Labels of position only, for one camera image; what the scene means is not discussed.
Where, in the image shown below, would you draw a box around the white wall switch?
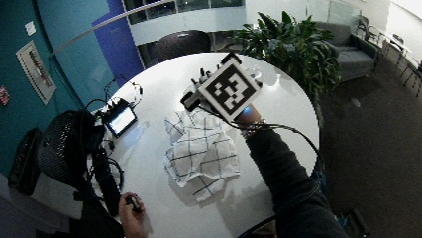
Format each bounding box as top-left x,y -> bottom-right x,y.
24,20 -> 39,37

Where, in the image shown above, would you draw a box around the black metal chair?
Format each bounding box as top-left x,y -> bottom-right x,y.
355,14 -> 383,43

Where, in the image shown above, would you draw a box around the small black monitor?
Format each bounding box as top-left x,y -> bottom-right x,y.
102,97 -> 139,139

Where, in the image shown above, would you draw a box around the black glove cable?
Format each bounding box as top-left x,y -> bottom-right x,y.
200,104 -> 324,163

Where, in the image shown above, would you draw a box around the small black handheld device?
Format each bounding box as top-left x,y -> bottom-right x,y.
124,194 -> 144,213

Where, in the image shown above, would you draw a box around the dark side desk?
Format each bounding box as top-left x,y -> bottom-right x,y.
381,32 -> 422,98

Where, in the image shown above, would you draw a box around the metal bead bracelet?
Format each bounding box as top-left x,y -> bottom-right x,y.
239,119 -> 269,139

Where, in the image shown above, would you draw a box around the red wall decoration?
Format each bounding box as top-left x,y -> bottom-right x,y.
0,85 -> 12,107

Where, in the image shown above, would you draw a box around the large green potted plant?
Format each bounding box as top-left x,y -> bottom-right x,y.
233,10 -> 344,102

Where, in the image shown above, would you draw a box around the grey armchair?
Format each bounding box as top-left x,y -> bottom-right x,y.
316,21 -> 383,82

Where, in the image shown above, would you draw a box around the white cube with black markers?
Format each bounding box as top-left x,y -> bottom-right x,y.
198,60 -> 264,123

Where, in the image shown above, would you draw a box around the black monitor cables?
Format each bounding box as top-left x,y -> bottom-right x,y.
83,74 -> 146,115

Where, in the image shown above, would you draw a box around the white curved rail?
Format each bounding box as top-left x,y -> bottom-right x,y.
48,0 -> 179,58

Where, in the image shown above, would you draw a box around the black mesh office chair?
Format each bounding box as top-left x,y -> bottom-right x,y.
36,109 -> 108,201

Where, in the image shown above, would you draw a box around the dark round-backed chair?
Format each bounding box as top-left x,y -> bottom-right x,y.
154,29 -> 212,64

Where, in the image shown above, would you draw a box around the white checked cloth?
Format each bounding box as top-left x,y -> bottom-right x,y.
163,109 -> 243,203

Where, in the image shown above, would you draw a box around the framed wall picture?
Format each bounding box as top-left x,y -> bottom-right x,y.
15,40 -> 59,106

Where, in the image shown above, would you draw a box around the black glove camera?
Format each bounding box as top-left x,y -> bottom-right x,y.
180,90 -> 206,112

